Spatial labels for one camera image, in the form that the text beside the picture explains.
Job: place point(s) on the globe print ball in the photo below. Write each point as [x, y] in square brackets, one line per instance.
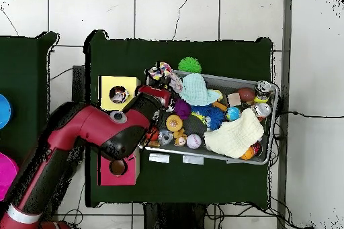
[233, 113]

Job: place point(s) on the white baseball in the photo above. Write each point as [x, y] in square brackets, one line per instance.
[194, 141]

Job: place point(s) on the dark green table cloth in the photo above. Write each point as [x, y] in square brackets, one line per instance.
[27, 78]
[188, 186]

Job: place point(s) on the plain wooden cube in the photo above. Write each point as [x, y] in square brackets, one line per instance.
[234, 99]

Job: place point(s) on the cream knitted cloth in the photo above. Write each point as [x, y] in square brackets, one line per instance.
[233, 135]

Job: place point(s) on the blue round bowl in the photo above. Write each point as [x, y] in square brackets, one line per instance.
[4, 112]

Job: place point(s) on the light teal cloth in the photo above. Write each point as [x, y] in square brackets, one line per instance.
[194, 89]

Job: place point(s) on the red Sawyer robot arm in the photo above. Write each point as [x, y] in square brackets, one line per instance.
[80, 127]

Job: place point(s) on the orange toy basketball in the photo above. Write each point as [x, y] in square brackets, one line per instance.
[248, 153]

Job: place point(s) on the colourful patterned cloth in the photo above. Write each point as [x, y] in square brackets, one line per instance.
[119, 94]

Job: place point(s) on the purple spiky ball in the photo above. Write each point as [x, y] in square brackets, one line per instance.
[182, 108]

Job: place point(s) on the yellow ball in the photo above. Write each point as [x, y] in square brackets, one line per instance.
[260, 99]

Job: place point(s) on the green spiky puffer ball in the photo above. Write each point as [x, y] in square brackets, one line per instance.
[189, 65]

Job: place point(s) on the blue puffer ball with eyes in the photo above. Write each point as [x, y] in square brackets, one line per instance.
[215, 117]

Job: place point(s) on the magenta round bowl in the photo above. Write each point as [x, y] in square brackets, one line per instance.
[5, 170]

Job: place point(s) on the wooden box with three holes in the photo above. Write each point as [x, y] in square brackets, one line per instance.
[107, 86]

